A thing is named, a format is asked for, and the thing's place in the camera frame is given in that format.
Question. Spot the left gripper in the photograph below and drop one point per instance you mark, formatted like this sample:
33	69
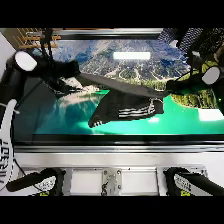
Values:
66	69

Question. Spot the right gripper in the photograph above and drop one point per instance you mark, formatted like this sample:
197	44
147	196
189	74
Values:
176	87

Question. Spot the black garment with white stripes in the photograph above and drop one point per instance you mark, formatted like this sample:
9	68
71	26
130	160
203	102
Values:
126	106

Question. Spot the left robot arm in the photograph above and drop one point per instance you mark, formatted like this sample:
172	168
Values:
10	83

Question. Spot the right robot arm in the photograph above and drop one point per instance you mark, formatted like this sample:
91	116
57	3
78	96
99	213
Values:
211	76

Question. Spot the brown clothes hanger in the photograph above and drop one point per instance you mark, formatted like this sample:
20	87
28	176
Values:
31	46
35	38

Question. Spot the silver frame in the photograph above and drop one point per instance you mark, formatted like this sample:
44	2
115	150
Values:
140	156

